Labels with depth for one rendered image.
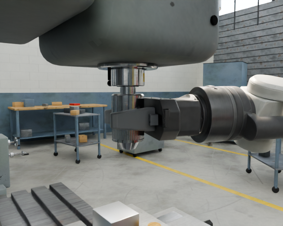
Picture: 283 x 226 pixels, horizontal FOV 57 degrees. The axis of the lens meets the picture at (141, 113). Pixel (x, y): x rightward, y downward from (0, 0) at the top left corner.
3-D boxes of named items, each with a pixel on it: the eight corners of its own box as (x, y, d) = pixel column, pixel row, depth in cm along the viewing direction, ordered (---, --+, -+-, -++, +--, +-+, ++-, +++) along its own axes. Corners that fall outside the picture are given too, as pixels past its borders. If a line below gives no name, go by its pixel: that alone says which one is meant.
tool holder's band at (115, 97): (147, 100, 39) (147, 93, 39) (139, 101, 35) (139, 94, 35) (117, 100, 40) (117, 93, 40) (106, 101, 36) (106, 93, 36)
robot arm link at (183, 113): (137, 86, 44) (200, 85, 48) (138, 142, 45) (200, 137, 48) (164, 84, 32) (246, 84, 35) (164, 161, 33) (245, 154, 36)
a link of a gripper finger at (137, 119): (109, 108, 35) (154, 106, 36) (110, 132, 35) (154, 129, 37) (112, 109, 33) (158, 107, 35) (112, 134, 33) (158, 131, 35)
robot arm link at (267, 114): (211, 78, 44) (267, 78, 47) (199, 133, 48) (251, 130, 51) (254, 106, 34) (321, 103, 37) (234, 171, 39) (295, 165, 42)
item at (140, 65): (134, 71, 43) (134, 67, 43) (170, 68, 36) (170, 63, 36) (86, 69, 38) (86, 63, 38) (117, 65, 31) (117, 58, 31)
